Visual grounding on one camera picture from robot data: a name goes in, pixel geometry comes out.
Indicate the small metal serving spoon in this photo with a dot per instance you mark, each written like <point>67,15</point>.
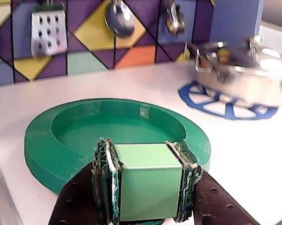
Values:
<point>176,21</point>

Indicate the metal slotted spatula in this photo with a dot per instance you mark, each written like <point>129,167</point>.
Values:
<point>48,32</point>

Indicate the blue wooden play kitchen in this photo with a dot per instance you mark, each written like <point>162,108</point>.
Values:
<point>237,23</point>

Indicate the steel toy pot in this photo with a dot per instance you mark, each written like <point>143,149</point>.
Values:
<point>248,86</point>

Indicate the metal ladle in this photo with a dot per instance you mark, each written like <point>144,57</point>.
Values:
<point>119,21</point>

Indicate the blue burner print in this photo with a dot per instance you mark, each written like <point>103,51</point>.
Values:
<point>227,112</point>

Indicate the colourful tiled backsplash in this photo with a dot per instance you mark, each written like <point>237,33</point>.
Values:
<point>89,35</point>

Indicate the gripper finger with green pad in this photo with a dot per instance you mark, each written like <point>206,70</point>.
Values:
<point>79,199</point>
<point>213,201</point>

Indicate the steel pot lid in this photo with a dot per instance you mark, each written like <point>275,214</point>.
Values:
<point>244,56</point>

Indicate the green round tray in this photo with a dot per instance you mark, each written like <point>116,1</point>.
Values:
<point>72,131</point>

